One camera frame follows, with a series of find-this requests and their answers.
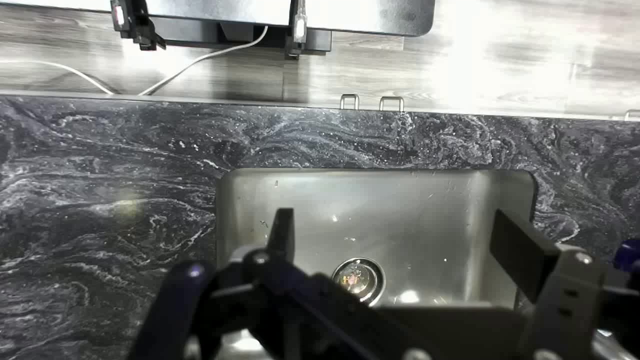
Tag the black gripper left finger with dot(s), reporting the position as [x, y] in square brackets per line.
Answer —
[282, 273]

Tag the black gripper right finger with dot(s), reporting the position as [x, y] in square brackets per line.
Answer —
[526, 257]

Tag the round metal sink drain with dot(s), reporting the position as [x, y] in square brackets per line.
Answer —
[361, 280]

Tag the stainless steel sink basin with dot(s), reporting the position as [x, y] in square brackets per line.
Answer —
[401, 212]

